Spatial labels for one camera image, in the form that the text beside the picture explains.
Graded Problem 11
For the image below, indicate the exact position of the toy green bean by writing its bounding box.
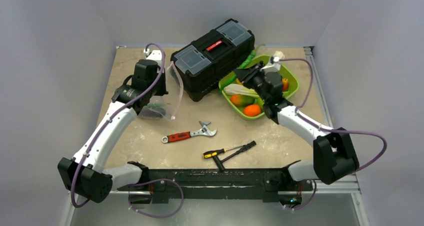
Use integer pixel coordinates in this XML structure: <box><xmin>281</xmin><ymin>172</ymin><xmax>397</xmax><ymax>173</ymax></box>
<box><xmin>220</xmin><ymin>44</ymin><xmax>265</xmax><ymax>91</ymax></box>

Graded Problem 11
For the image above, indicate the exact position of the toy orange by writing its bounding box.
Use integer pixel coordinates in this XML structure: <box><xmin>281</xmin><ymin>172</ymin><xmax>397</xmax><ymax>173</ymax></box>
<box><xmin>242</xmin><ymin>104</ymin><xmax>262</xmax><ymax>117</ymax></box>

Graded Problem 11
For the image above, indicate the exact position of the toy purple eggplant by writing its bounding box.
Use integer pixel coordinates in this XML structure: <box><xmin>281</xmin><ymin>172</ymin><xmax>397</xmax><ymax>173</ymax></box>
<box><xmin>139</xmin><ymin>104</ymin><xmax>167</xmax><ymax>119</ymax></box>

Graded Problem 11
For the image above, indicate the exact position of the clear zip top bag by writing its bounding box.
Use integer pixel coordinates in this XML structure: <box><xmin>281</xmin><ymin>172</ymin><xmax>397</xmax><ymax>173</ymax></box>
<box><xmin>138</xmin><ymin>61</ymin><xmax>184</xmax><ymax>121</ymax></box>

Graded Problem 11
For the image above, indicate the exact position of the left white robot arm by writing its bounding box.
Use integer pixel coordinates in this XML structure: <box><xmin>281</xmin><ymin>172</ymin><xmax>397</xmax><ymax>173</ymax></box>
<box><xmin>57</xmin><ymin>59</ymin><xmax>168</xmax><ymax>208</ymax></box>

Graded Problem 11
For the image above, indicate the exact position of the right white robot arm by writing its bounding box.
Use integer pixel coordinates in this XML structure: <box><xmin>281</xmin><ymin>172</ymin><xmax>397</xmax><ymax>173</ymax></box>
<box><xmin>234</xmin><ymin>63</ymin><xmax>360</xmax><ymax>189</ymax></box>

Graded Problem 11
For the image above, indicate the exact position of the toy leek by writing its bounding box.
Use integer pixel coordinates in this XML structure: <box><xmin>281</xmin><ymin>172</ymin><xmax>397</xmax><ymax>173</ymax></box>
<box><xmin>223</xmin><ymin>84</ymin><xmax>259</xmax><ymax>98</ymax></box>

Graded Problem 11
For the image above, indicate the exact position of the toy bok choy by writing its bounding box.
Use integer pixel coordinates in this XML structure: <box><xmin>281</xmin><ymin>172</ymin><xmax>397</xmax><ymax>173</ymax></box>
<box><xmin>273</xmin><ymin>51</ymin><xmax>285</xmax><ymax>59</ymax></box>

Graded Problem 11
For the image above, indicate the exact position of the toy mango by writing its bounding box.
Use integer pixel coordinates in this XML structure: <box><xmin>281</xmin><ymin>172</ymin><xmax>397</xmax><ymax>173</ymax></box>
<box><xmin>230</xmin><ymin>94</ymin><xmax>256</xmax><ymax>107</ymax></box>

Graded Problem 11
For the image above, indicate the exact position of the black plastic toolbox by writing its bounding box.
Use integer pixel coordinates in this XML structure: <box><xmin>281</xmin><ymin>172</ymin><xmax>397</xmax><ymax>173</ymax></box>
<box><xmin>170</xmin><ymin>19</ymin><xmax>255</xmax><ymax>102</ymax></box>

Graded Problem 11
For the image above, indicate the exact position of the yellow black screwdriver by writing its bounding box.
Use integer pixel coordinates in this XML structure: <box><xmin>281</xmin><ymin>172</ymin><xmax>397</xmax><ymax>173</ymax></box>
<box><xmin>202</xmin><ymin>146</ymin><xmax>242</xmax><ymax>159</ymax></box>

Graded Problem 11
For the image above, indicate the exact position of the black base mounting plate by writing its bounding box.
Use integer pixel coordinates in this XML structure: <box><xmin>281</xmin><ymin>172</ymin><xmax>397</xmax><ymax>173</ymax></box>
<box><xmin>120</xmin><ymin>168</ymin><xmax>313</xmax><ymax>204</ymax></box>

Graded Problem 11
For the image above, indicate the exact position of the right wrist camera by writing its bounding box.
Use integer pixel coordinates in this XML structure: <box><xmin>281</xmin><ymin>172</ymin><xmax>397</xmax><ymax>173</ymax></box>
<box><xmin>262</xmin><ymin>56</ymin><xmax>282</xmax><ymax>73</ymax></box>

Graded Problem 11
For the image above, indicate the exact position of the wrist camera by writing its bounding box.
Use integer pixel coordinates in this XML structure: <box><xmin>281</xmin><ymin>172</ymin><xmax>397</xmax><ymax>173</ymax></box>
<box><xmin>262</xmin><ymin>56</ymin><xmax>282</xmax><ymax>73</ymax></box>
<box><xmin>144</xmin><ymin>50</ymin><xmax>163</xmax><ymax>66</ymax></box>

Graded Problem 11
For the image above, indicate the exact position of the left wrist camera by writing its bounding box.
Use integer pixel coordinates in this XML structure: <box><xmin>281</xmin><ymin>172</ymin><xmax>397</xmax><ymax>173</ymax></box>
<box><xmin>144</xmin><ymin>50</ymin><xmax>163</xmax><ymax>66</ymax></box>

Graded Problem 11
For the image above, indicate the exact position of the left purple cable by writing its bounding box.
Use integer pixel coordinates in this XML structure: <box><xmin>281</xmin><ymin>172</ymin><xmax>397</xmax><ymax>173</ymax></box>
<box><xmin>70</xmin><ymin>43</ymin><xmax>167</xmax><ymax>208</ymax></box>

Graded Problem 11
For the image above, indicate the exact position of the red handled adjustable wrench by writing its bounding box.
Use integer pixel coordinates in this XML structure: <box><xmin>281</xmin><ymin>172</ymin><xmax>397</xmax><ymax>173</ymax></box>
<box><xmin>161</xmin><ymin>121</ymin><xmax>217</xmax><ymax>143</ymax></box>

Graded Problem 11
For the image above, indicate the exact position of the black T-handle tool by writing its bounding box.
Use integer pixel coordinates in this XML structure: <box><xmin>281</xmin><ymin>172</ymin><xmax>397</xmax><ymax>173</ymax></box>
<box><xmin>212</xmin><ymin>141</ymin><xmax>257</xmax><ymax>172</ymax></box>

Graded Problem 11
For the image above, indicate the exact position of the aluminium frame rail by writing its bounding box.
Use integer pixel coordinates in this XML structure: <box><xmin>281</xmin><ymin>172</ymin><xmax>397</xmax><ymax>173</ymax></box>
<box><xmin>303</xmin><ymin>46</ymin><xmax>370</xmax><ymax>226</ymax></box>

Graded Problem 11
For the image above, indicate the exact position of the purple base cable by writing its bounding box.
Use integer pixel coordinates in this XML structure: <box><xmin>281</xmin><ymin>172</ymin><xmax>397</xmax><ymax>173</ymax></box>
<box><xmin>128</xmin><ymin>178</ymin><xmax>185</xmax><ymax>219</ymax></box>

